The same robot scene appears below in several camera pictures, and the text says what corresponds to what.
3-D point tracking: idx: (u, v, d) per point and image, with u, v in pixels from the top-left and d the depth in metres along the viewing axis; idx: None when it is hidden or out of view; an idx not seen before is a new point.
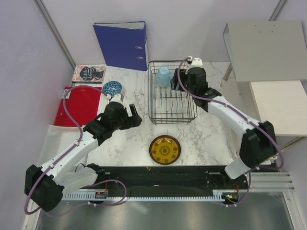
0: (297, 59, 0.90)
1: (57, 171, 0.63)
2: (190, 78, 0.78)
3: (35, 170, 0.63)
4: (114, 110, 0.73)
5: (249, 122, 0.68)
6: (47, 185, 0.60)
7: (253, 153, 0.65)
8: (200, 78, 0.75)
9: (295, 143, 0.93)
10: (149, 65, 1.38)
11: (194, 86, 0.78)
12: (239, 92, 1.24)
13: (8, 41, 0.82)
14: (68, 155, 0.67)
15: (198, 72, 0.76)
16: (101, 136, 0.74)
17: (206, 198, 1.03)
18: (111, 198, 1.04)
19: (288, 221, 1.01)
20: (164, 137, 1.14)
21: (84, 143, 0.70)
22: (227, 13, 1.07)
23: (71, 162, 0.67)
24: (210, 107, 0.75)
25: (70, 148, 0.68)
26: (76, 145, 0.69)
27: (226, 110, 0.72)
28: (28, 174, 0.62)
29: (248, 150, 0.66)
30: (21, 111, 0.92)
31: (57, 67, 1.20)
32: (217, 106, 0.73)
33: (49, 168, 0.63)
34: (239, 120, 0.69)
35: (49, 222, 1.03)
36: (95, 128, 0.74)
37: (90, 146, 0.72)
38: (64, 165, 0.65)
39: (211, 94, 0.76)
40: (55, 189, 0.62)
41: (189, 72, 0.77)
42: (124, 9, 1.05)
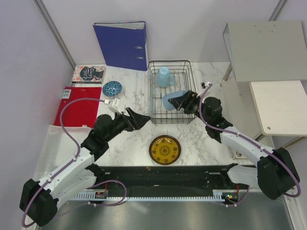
0: (297, 59, 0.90)
1: (54, 185, 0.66)
2: (207, 110, 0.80)
3: (33, 184, 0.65)
4: (102, 126, 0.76)
5: (263, 149, 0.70)
6: (44, 200, 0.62)
7: (272, 181, 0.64)
8: (218, 111, 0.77)
9: (295, 143, 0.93)
10: (149, 65, 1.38)
11: (210, 117, 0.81)
12: (239, 92, 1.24)
13: (8, 42, 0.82)
14: (65, 170, 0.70)
15: (214, 105, 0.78)
16: (98, 151, 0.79)
17: (206, 198, 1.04)
18: (111, 198, 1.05)
19: (288, 221, 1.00)
20: (164, 137, 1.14)
21: (81, 159, 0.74)
22: (227, 13, 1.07)
23: (68, 177, 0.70)
24: (223, 137, 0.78)
25: (68, 164, 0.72)
26: (73, 161, 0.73)
27: (239, 140, 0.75)
28: (25, 188, 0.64)
29: (265, 179, 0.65)
30: (21, 111, 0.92)
31: (57, 67, 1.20)
32: (229, 135, 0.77)
33: (46, 182, 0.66)
34: (253, 149, 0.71)
35: (49, 222, 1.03)
36: (91, 144, 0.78)
37: (87, 162, 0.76)
38: (61, 179, 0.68)
39: (224, 126, 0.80)
40: (51, 204, 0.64)
41: (206, 104, 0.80)
42: (124, 9, 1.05)
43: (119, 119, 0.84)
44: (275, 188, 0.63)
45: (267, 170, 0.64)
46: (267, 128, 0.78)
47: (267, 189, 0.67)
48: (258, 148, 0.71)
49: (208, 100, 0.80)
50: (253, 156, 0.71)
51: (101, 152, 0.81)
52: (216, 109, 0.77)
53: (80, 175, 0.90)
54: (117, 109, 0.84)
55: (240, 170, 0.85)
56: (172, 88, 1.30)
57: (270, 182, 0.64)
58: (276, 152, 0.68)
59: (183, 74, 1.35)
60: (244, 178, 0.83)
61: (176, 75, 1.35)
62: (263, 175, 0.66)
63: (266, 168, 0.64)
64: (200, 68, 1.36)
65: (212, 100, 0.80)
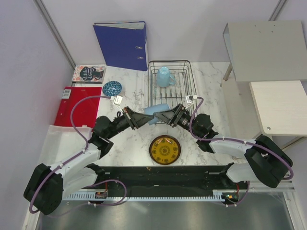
0: (297, 59, 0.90)
1: (65, 171, 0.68)
2: (199, 128, 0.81)
3: (44, 168, 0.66)
4: (103, 128, 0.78)
5: (246, 143, 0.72)
6: (55, 182, 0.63)
7: (263, 167, 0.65)
8: (210, 127, 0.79)
9: (295, 143, 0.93)
10: (149, 65, 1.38)
11: (203, 133, 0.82)
12: (239, 92, 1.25)
13: (8, 41, 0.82)
14: (75, 159, 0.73)
15: (206, 123, 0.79)
16: (103, 149, 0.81)
17: (206, 198, 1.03)
18: (110, 198, 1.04)
19: (288, 221, 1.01)
20: (164, 137, 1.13)
21: (90, 152, 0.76)
22: (227, 13, 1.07)
23: (76, 166, 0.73)
24: (213, 146, 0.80)
25: (77, 155, 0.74)
26: (83, 152, 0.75)
27: (224, 142, 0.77)
28: (35, 172, 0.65)
29: (257, 168, 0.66)
30: (21, 111, 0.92)
31: (57, 67, 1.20)
32: (217, 142, 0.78)
33: (58, 166, 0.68)
34: (238, 145, 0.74)
35: (49, 222, 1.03)
36: (97, 142, 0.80)
37: (94, 156, 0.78)
38: (72, 166, 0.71)
39: (210, 135, 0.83)
40: (59, 189, 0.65)
41: (199, 122, 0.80)
42: (124, 9, 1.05)
43: (120, 118, 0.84)
44: (269, 173, 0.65)
45: (256, 158, 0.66)
46: (267, 128, 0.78)
47: (263, 178, 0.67)
48: (242, 143, 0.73)
49: (199, 118, 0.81)
50: (241, 153, 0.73)
51: (108, 148, 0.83)
52: (208, 127, 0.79)
53: (83, 171, 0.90)
54: (119, 108, 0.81)
55: (237, 166, 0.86)
56: (172, 88, 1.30)
57: (263, 169, 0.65)
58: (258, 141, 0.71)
59: (183, 74, 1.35)
60: (242, 173, 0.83)
61: (176, 75, 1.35)
62: (254, 166, 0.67)
63: (254, 157, 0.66)
64: (199, 68, 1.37)
65: (203, 117, 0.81)
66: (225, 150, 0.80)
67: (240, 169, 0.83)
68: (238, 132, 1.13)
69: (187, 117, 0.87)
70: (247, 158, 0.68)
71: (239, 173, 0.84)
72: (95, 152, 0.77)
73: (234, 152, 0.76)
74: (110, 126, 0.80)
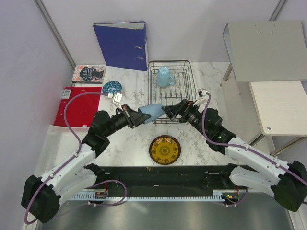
0: (297, 60, 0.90)
1: (57, 181, 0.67)
2: (206, 124, 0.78)
3: (35, 180, 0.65)
4: (100, 123, 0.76)
5: (278, 166, 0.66)
6: (47, 194, 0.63)
7: (295, 198, 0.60)
8: (219, 123, 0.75)
9: (295, 143, 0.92)
10: (149, 65, 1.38)
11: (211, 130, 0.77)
12: (239, 92, 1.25)
13: (8, 41, 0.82)
14: (67, 166, 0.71)
15: (215, 118, 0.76)
16: (98, 148, 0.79)
17: (206, 198, 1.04)
18: (111, 198, 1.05)
19: (288, 221, 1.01)
20: (164, 137, 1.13)
21: (83, 155, 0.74)
22: (227, 13, 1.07)
23: (70, 172, 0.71)
24: (229, 150, 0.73)
25: (69, 159, 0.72)
26: (75, 157, 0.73)
27: (248, 154, 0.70)
28: (27, 184, 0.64)
29: (287, 196, 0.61)
30: (21, 111, 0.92)
31: (57, 67, 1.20)
32: (237, 150, 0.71)
33: (49, 178, 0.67)
34: (268, 166, 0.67)
35: (49, 222, 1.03)
36: (92, 141, 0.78)
37: (88, 158, 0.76)
38: (63, 175, 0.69)
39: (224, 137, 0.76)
40: (53, 200, 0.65)
41: (206, 118, 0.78)
42: (124, 9, 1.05)
43: (118, 115, 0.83)
44: (298, 204, 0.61)
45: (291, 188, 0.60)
46: (268, 128, 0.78)
47: (286, 204, 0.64)
48: (273, 164, 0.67)
49: (208, 113, 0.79)
50: (266, 172, 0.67)
51: (103, 147, 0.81)
52: (217, 122, 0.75)
53: (81, 174, 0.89)
54: (118, 106, 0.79)
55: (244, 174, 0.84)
56: (172, 88, 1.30)
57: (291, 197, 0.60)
58: (292, 167, 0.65)
59: (183, 74, 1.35)
60: (249, 182, 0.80)
61: (176, 75, 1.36)
62: (284, 193, 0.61)
63: (289, 186, 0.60)
64: (199, 68, 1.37)
65: (213, 112, 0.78)
66: (243, 161, 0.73)
67: (247, 178, 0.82)
68: (238, 131, 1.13)
69: (196, 113, 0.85)
70: (279, 185, 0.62)
71: (245, 180, 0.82)
72: (89, 154, 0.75)
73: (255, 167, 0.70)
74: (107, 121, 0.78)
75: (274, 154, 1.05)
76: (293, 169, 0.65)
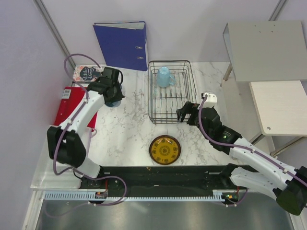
0: (297, 60, 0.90)
1: (77, 126, 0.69)
2: (205, 122, 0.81)
3: (55, 130, 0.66)
4: (112, 70, 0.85)
5: (287, 172, 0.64)
6: (72, 138, 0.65)
7: (299, 204, 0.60)
8: (216, 119, 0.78)
9: (295, 143, 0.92)
10: (149, 65, 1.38)
11: (210, 128, 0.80)
12: (239, 92, 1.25)
13: (8, 41, 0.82)
14: (81, 111, 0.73)
15: (211, 116, 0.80)
16: (105, 92, 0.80)
17: (206, 198, 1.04)
18: (111, 198, 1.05)
19: (288, 221, 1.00)
20: (164, 137, 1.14)
21: (93, 100, 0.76)
22: (227, 13, 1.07)
23: (86, 117, 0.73)
24: (234, 152, 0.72)
25: (81, 107, 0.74)
26: (86, 102, 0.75)
27: (255, 157, 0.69)
28: (50, 133, 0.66)
29: (290, 201, 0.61)
30: (21, 111, 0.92)
31: (57, 67, 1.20)
32: (242, 151, 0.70)
33: (68, 123, 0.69)
34: (276, 170, 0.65)
35: (49, 222, 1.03)
36: (97, 86, 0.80)
37: (98, 104, 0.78)
38: (81, 120, 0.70)
39: (229, 137, 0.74)
40: (79, 144, 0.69)
41: (203, 116, 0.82)
42: (125, 9, 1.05)
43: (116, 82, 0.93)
44: (301, 209, 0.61)
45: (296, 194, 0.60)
46: (267, 128, 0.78)
47: (289, 208, 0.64)
48: (281, 169, 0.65)
49: (204, 112, 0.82)
50: (273, 177, 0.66)
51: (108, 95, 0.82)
52: (213, 119, 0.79)
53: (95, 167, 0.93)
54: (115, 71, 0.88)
55: (244, 175, 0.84)
56: (172, 88, 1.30)
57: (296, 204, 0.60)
58: (299, 173, 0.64)
59: (183, 74, 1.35)
60: (249, 183, 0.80)
61: (176, 75, 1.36)
62: (289, 199, 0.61)
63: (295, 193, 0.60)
64: (200, 68, 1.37)
65: (208, 111, 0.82)
66: (249, 163, 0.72)
67: (248, 179, 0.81)
68: (238, 131, 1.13)
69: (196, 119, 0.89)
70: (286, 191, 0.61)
71: (246, 182, 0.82)
72: (98, 97, 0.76)
73: (261, 170, 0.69)
74: (117, 75, 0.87)
75: (274, 154, 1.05)
76: (301, 175, 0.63)
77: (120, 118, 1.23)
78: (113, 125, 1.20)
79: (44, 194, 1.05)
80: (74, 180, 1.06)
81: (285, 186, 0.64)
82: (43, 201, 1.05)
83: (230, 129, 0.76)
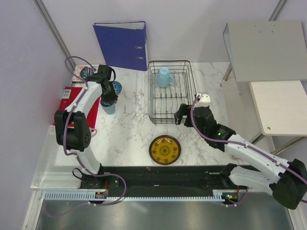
0: (297, 60, 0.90)
1: (82, 108, 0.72)
2: (199, 120, 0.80)
3: (61, 113, 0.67)
4: (107, 67, 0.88)
5: (279, 164, 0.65)
6: (79, 118, 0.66)
7: (293, 197, 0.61)
8: (209, 118, 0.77)
9: (295, 143, 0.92)
10: (149, 65, 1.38)
11: (205, 126, 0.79)
12: (239, 92, 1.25)
13: (7, 41, 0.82)
14: (84, 97, 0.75)
15: (205, 113, 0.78)
16: (102, 84, 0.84)
17: (206, 198, 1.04)
18: (110, 198, 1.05)
19: (288, 221, 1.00)
20: (164, 137, 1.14)
21: (92, 88, 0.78)
22: (227, 13, 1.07)
23: (88, 102, 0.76)
24: (229, 148, 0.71)
25: (83, 93, 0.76)
26: (87, 90, 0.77)
27: (250, 153, 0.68)
28: (56, 117, 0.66)
29: (284, 194, 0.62)
30: (21, 111, 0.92)
31: (57, 67, 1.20)
32: (236, 147, 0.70)
33: (74, 107, 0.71)
34: (268, 163, 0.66)
35: (49, 222, 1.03)
36: (95, 77, 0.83)
37: (98, 92, 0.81)
38: (84, 104, 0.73)
39: (223, 134, 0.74)
40: (86, 125, 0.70)
41: (197, 114, 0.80)
42: (125, 9, 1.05)
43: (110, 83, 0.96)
44: (296, 203, 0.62)
45: (289, 186, 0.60)
46: (267, 128, 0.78)
47: (285, 202, 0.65)
48: (273, 162, 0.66)
49: (198, 110, 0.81)
50: (267, 171, 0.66)
51: (105, 87, 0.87)
52: (207, 117, 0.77)
53: (96, 164, 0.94)
54: None
55: (242, 173, 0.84)
56: (172, 88, 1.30)
57: (290, 196, 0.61)
58: (292, 166, 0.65)
59: (183, 74, 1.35)
60: (248, 182, 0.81)
61: (176, 75, 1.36)
62: (283, 192, 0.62)
63: (289, 185, 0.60)
64: (200, 68, 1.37)
65: (202, 109, 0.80)
66: (243, 159, 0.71)
67: (247, 177, 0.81)
68: (238, 131, 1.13)
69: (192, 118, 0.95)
70: (279, 183, 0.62)
71: (245, 180, 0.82)
72: (98, 86, 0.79)
73: (255, 166, 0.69)
74: (112, 72, 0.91)
75: (274, 154, 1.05)
76: (293, 167, 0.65)
77: (120, 118, 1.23)
78: (113, 125, 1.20)
79: (44, 194, 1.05)
80: (74, 180, 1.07)
81: (278, 178, 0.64)
82: (43, 201, 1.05)
83: (223, 126, 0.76)
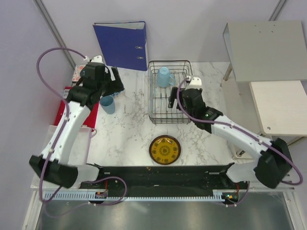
0: (297, 60, 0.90)
1: (60, 153, 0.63)
2: (186, 102, 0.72)
3: (37, 158, 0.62)
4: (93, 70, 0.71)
5: (261, 143, 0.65)
6: (56, 169, 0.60)
7: (273, 174, 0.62)
8: (198, 98, 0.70)
9: (295, 143, 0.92)
10: (149, 65, 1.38)
11: (192, 108, 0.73)
12: (239, 92, 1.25)
13: (8, 42, 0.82)
14: (64, 132, 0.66)
15: (194, 94, 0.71)
16: (90, 99, 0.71)
17: (206, 198, 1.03)
18: (111, 198, 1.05)
19: (288, 221, 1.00)
20: (164, 137, 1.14)
21: (75, 115, 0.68)
22: (227, 13, 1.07)
23: (69, 138, 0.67)
24: (214, 128, 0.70)
25: (63, 126, 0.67)
26: (67, 120, 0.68)
27: (235, 132, 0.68)
28: (31, 164, 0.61)
29: (265, 174, 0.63)
30: (21, 112, 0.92)
31: (57, 67, 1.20)
32: (222, 127, 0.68)
33: (50, 153, 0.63)
34: (251, 142, 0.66)
35: (49, 222, 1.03)
36: (77, 93, 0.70)
37: (82, 116, 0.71)
38: (63, 145, 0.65)
39: (211, 115, 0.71)
40: (66, 171, 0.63)
41: (185, 95, 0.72)
42: (125, 9, 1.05)
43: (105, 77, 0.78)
44: (276, 181, 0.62)
45: (272, 165, 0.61)
46: (267, 128, 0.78)
47: (265, 182, 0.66)
48: (256, 141, 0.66)
49: (187, 92, 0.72)
50: (251, 150, 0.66)
51: (95, 99, 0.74)
52: (196, 97, 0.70)
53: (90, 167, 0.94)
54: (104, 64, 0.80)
55: (236, 169, 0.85)
56: None
57: (271, 174, 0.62)
58: (275, 144, 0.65)
59: (183, 74, 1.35)
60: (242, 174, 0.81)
61: (177, 75, 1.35)
62: (264, 169, 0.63)
63: (269, 162, 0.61)
64: (199, 68, 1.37)
65: (192, 90, 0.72)
66: (229, 138, 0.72)
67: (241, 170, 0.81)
68: None
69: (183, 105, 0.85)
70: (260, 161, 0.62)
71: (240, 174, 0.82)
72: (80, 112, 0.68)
73: (240, 144, 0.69)
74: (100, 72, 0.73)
75: None
76: (276, 146, 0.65)
77: (120, 118, 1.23)
78: (112, 125, 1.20)
79: (44, 194, 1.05)
80: None
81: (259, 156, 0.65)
82: None
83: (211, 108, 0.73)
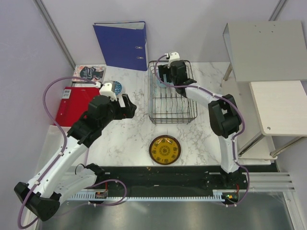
0: (297, 60, 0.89)
1: (44, 187, 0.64)
2: (171, 69, 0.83)
3: (22, 187, 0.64)
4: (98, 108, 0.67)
5: (214, 96, 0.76)
6: (37, 203, 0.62)
7: (220, 119, 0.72)
8: (181, 68, 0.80)
9: (295, 143, 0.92)
10: (149, 65, 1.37)
11: (174, 75, 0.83)
12: (239, 92, 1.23)
13: (8, 41, 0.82)
14: (53, 167, 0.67)
15: (178, 63, 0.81)
16: (90, 136, 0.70)
17: (206, 198, 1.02)
18: (111, 198, 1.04)
19: (288, 222, 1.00)
20: (164, 137, 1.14)
21: (69, 152, 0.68)
22: (227, 12, 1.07)
23: (57, 174, 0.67)
24: (187, 92, 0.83)
25: (55, 160, 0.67)
26: (61, 155, 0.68)
27: (198, 92, 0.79)
28: (16, 190, 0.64)
29: (215, 120, 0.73)
30: (21, 111, 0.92)
31: (57, 67, 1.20)
32: (192, 89, 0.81)
33: (35, 185, 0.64)
34: (207, 97, 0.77)
35: (49, 222, 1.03)
36: (79, 130, 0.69)
37: (77, 154, 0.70)
38: (50, 179, 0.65)
39: (188, 83, 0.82)
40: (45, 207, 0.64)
41: (171, 63, 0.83)
42: (124, 9, 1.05)
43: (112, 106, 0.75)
44: (221, 126, 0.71)
45: (217, 110, 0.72)
46: (267, 128, 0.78)
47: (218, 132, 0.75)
48: (211, 96, 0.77)
49: (174, 62, 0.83)
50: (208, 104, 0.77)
51: (96, 135, 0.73)
52: (179, 66, 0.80)
53: (81, 173, 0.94)
54: (112, 96, 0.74)
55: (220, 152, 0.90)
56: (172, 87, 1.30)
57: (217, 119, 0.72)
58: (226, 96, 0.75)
59: None
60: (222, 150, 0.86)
61: None
62: (213, 116, 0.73)
63: (215, 109, 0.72)
64: (200, 68, 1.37)
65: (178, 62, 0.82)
66: (196, 97, 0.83)
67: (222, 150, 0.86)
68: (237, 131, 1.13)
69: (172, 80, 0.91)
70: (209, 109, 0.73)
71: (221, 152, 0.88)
72: (76, 149, 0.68)
73: (203, 102, 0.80)
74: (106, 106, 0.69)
75: (274, 154, 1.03)
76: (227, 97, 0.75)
77: None
78: (112, 125, 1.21)
79: None
80: None
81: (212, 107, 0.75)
82: None
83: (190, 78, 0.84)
